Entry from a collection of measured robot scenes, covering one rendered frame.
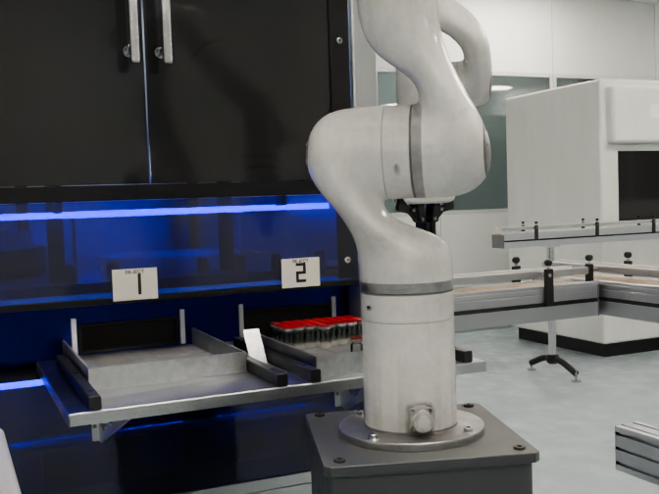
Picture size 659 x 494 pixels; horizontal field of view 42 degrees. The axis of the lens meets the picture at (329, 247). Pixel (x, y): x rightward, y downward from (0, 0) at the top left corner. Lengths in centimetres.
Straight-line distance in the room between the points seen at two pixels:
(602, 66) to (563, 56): 46
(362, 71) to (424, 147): 81
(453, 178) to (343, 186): 14
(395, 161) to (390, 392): 29
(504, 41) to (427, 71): 676
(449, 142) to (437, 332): 23
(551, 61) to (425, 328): 709
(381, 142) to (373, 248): 13
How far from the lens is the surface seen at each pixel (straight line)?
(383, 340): 107
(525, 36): 795
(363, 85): 184
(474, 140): 105
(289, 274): 175
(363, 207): 106
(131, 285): 166
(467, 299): 209
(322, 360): 139
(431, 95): 106
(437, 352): 108
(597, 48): 845
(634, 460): 238
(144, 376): 142
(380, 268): 106
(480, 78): 139
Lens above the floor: 116
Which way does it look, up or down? 3 degrees down
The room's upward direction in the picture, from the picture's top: 2 degrees counter-clockwise
